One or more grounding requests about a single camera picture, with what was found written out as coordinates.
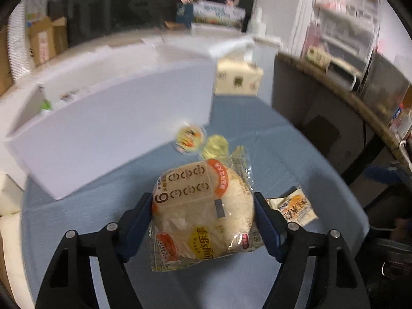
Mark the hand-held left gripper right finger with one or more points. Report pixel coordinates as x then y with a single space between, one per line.
268 228

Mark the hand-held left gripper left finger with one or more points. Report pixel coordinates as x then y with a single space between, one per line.
135 225

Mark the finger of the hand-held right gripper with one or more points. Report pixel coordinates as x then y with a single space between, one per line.
386 174

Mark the small beige orange snack packet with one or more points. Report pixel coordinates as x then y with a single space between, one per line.
294 207

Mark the round bread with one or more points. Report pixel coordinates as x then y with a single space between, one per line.
202 212

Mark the yellow jelly cup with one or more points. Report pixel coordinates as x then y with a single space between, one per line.
215 146

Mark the jelly cup with printed lid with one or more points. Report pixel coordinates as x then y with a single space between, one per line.
190 138

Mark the white foam box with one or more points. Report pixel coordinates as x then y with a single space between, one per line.
112 119

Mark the round wooden side table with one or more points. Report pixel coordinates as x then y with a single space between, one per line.
379 125

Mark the grey-blue tablecloth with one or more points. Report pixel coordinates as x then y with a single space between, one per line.
289 154

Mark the white rounded device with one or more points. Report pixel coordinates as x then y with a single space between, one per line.
341 70

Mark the white leather seat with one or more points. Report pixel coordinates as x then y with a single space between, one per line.
11 231

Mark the small pale yellow box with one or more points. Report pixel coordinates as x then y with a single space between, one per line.
317 56

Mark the beige tissue pack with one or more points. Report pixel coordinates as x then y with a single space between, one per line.
238 79

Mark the white storage shelf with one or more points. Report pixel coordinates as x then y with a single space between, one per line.
341 22

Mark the white plastic bottle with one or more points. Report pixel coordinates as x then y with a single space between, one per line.
260 25

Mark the small open cardboard box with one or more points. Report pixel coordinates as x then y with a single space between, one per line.
45 45

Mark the large brown cardboard box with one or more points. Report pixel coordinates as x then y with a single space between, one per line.
4 64

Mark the dotted white paper bag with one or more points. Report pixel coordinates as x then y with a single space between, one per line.
19 45

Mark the printed landscape gift box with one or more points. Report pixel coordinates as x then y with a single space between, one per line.
212 13

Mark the white bag with coloured squares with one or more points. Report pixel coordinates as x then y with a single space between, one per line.
35 14

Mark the black window frame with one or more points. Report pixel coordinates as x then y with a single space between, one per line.
128 6

